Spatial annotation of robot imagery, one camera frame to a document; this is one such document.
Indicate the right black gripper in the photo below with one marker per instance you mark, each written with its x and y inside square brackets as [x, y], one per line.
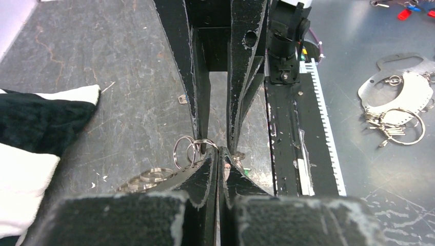
[206, 35]

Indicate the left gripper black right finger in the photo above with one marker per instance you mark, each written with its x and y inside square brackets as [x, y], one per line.
[251, 216]

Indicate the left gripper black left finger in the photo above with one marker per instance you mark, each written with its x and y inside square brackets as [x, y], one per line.
[178, 211]

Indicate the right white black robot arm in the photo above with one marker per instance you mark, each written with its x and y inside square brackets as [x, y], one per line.
[282, 41]

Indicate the loose keys with coloured heads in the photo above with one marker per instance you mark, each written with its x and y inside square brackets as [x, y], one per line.
[424, 7]

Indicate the spare large metal keyring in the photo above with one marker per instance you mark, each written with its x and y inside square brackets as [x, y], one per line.
[391, 130]

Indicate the black white checkered pillow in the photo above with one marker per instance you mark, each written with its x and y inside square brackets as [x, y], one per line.
[36, 129]

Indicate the spare metal key holder plate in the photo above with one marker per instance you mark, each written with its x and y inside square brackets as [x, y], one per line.
[402, 88]

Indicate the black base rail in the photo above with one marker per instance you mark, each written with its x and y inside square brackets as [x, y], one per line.
[300, 160]

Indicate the white toothed cable duct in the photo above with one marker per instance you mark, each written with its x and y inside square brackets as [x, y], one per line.
[310, 67]

